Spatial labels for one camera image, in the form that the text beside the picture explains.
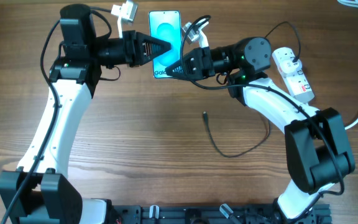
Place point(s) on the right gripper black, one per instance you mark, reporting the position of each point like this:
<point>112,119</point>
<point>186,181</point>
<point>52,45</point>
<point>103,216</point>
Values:
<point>198,63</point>

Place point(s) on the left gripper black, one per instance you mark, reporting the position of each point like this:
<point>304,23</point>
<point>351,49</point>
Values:
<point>137,38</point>

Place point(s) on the blue Galaxy smartphone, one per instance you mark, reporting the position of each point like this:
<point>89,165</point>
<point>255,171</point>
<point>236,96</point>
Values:
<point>166,26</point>

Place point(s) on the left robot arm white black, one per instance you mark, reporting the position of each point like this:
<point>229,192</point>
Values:
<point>38,190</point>

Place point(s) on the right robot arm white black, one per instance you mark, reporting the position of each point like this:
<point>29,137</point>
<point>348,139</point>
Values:
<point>317,147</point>

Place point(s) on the white charger plug adapter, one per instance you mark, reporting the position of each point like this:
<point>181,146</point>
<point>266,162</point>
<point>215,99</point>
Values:
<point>287,67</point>

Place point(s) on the white power strip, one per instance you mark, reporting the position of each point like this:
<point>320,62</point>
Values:
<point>296,83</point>

